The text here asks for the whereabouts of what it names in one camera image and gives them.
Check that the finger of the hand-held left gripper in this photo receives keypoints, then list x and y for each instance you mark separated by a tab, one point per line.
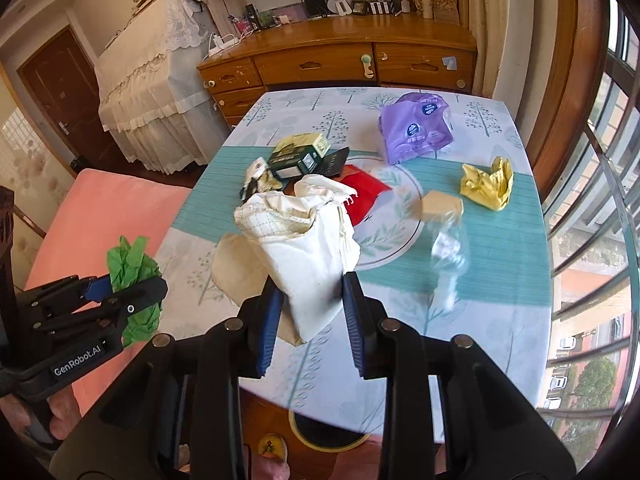
140	300
97	287

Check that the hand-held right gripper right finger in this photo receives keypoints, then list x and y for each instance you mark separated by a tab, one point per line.
354	330

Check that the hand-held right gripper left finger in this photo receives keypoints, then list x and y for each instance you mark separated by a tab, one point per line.
267	330

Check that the green paper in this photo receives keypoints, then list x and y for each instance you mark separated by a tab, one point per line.
130	265

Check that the cream cloth bag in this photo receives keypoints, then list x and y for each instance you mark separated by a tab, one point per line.
310	270

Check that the round bin with cream rim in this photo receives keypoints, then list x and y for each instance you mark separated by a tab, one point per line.
325	435

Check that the red packet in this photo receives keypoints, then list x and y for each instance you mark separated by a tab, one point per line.
365	190

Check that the purple plastic packet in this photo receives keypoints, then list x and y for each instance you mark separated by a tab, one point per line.
410	130

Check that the beige paper bag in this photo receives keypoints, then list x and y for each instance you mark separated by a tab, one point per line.
235	270

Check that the pink bed cover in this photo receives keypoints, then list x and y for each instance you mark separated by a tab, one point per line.
100	210

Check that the person's left yellow slipper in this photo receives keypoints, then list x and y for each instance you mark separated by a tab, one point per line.
271	446

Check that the clear plastic bottle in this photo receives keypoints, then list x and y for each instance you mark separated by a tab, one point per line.
447	255

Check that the tree print tablecloth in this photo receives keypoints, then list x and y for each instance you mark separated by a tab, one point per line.
475	285

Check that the person's right pink pants leg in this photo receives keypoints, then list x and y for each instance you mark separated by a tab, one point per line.
362	460

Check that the person's pink pants leg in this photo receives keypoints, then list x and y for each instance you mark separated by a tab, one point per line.
272	471
362	460

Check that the person's left pink pants leg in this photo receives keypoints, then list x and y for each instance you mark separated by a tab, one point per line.
272	471

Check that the tan cardboard box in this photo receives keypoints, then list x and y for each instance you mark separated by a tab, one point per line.
441	206

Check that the black and white wrapper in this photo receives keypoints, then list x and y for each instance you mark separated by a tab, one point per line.
257	172

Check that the black box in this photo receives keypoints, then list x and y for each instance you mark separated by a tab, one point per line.
335	162

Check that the dark green box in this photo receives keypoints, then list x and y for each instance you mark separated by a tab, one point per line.
287	160

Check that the pale yellow box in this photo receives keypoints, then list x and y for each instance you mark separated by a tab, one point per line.
302	141

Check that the yellow crumpled paper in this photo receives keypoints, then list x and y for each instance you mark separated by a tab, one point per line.
487	185

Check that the brown wooden door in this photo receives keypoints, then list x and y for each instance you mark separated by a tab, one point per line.
55	90

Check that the lace-covered piano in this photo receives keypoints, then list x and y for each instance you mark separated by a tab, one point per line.
150	85

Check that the white power strip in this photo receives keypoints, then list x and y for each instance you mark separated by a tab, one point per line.
222	46

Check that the window railing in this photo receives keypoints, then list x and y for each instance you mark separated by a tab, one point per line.
590	200

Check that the wooden dresser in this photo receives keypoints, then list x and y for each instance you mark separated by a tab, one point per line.
320	60

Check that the black picture frame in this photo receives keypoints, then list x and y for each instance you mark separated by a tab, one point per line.
313	4

